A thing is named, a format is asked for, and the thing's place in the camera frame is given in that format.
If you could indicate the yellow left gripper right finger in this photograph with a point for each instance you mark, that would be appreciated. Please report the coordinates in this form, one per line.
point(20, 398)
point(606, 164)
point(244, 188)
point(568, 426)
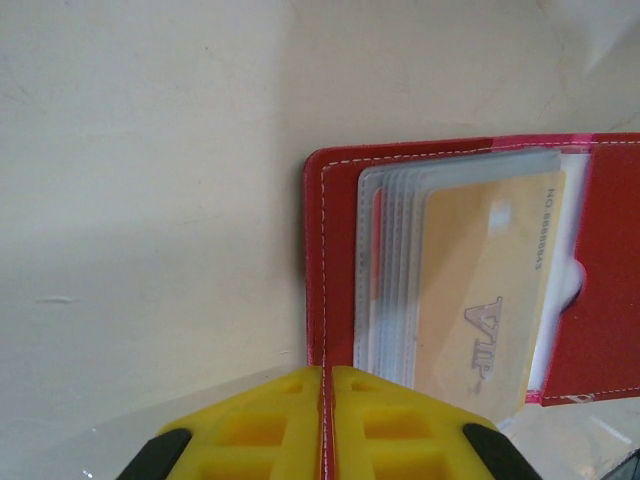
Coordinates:
point(400, 440)

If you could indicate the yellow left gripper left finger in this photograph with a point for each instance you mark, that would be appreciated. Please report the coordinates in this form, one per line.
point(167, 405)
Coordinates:
point(250, 440)

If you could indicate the red card holder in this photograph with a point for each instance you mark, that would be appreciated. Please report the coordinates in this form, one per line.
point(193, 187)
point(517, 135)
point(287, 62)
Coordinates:
point(315, 225)

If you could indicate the red pink printed card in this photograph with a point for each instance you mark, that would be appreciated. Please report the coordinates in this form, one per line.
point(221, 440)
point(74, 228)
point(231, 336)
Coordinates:
point(378, 240)

